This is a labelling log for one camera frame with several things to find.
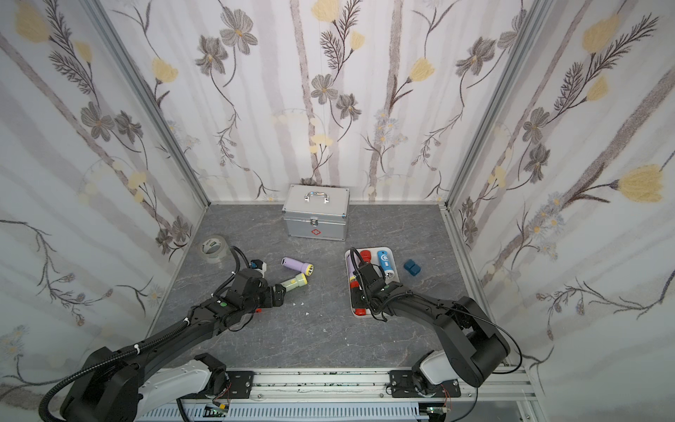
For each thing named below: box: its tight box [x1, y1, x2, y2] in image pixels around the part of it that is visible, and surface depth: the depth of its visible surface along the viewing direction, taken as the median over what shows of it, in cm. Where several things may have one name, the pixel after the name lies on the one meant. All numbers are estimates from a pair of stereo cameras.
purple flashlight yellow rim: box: [280, 256, 315, 277], surface depth 100 cm
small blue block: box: [403, 259, 421, 277], surface depth 100 cm
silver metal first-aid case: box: [281, 183, 350, 241], surface depth 103 cm
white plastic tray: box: [344, 246, 400, 319], surface depth 87 cm
